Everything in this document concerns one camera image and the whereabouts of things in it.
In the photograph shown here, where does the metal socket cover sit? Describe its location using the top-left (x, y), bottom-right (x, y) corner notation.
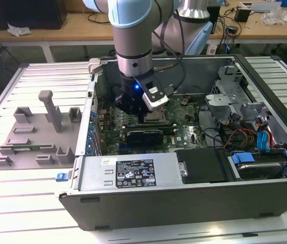
top-left (145, 106), bottom-right (169, 126)

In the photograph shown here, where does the black RAM stick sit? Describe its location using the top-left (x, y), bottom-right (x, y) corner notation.
top-left (122, 123), bottom-right (177, 135)

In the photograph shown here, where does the black graphics card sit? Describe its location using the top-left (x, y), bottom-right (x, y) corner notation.
top-left (102, 127), bottom-right (165, 149)

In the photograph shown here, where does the green motherboard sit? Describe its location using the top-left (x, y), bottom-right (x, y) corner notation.
top-left (92, 94), bottom-right (211, 156)

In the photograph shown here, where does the black power supply label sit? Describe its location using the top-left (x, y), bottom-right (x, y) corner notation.
top-left (114, 159), bottom-right (156, 189)

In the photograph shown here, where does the silver bay cover latch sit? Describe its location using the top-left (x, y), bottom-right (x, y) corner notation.
top-left (177, 161), bottom-right (189, 178)

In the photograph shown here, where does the black drive bay cover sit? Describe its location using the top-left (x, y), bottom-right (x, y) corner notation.
top-left (175, 148), bottom-right (230, 186)

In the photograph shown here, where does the silver power supply unit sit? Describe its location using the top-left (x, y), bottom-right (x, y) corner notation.
top-left (78, 151), bottom-right (185, 192)

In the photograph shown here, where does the silver metal drive cage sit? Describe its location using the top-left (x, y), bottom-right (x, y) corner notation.
top-left (204, 64), bottom-right (273, 129)

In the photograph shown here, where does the grey parts rack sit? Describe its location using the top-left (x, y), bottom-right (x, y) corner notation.
top-left (0, 89), bottom-right (83, 171)

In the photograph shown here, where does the wooden desk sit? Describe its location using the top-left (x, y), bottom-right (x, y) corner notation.
top-left (0, 0), bottom-right (287, 48)

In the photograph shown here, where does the black open PC case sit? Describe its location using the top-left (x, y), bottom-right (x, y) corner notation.
top-left (54, 54), bottom-right (287, 232)

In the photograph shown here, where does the large black box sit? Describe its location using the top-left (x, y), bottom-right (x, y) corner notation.
top-left (0, 0), bottom-right (68, 31)

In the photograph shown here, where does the hard disk in blue carrier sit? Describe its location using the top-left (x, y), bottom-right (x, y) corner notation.
top-left (227, 149), bottom-right (287, 181)

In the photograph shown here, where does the crumpled white paper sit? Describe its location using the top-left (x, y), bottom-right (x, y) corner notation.
top-left (7, 22), bottom-right (32, 37)

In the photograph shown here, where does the small black box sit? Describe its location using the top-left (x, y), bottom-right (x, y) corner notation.
top-left (234, 7), bottom-right (251, 23)

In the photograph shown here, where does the crumpled clear plastic bag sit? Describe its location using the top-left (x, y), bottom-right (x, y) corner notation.
top-left (261, 7), bottom-right (286, 26)

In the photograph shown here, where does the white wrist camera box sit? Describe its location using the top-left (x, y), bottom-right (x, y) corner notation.
top-left (134, 73), bottom-right (170, 112)

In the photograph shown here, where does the grey case release handle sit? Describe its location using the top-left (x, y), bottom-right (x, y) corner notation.
top-left (88, 57), bottom-right (103, 76)

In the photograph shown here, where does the black looped cable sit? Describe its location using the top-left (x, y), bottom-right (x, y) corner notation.
top-left (87, 12), bottom-right (111, 25)

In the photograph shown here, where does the red yellow wire bundle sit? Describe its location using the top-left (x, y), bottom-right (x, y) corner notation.
top-left (224, 128), bottom-right (258, 150)

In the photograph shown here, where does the blue hanging cable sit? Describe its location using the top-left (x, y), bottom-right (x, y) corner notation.
top-left (224, 22), bottom-right (230, 55)

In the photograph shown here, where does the blue flat wire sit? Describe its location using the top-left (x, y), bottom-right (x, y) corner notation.
top-left (256, 124), bottom-right (271, 154)

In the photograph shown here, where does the red flat wire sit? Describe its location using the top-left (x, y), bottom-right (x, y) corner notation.
top-left (266, 129), bottom-right (278, 151)

